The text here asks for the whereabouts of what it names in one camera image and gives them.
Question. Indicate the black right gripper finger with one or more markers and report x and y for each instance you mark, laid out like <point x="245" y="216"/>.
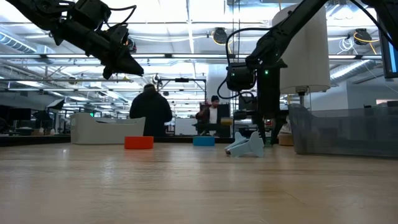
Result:
<point x="260" y="130"/>
<point x="276" y="130"/>

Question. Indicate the light blue staple remover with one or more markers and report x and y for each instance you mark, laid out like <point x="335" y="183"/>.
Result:
<point x="248" y="147"/>

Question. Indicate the light blue tape roll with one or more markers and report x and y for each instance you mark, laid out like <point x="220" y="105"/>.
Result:
<point x="203" y="141"/>

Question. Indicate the dark transparent plastic bin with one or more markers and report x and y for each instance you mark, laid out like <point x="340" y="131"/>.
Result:
<point x="342" y="137"/>

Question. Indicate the red tape roll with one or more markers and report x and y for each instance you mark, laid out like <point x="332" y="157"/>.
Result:
<point x="139" y="143"/>

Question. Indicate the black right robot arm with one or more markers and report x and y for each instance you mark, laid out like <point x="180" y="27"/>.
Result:
<point x="280" y="37"/>

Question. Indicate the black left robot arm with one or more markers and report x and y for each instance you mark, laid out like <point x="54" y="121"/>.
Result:
<point x="40" y="12"/>

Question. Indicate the white shade lamp wooden base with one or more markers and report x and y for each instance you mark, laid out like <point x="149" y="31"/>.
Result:
<point x="308" y="62"/>

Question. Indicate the person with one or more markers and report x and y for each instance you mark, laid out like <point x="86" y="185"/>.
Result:
<point x="150" y="112"/>
<point x="213" y="115"/>

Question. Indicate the white pillar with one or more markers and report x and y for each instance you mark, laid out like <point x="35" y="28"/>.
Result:
<point x="217" y="81"/>

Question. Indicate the light grey plastic bin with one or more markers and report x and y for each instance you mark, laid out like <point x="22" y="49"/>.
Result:
<point x="93" y="133"/>

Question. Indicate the white board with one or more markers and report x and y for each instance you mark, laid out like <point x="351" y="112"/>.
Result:
<point x="185" y="127"/>

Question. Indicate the black computer monitor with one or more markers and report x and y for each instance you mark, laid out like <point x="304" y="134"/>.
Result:
<point x="390" y="59"/>

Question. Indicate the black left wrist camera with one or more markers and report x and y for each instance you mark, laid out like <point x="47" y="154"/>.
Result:
<point x="93" y="11"/>

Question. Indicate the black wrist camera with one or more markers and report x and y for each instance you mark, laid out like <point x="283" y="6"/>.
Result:
<point x="239" y="76"/>
<point x="93" y="11"/>

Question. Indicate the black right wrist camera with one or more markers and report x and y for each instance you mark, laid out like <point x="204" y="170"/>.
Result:
<point x="239" y="76"/>

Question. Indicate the black background rig frame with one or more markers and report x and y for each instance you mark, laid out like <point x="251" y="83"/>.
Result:
<point x="182" y="80"/>

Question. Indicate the silver ventilation duct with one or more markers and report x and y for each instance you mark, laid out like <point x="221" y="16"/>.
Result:
<point x="351" y="70"/>

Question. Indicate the black aluminium table frame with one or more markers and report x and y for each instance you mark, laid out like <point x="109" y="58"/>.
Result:
<point x="31" y="140"/>

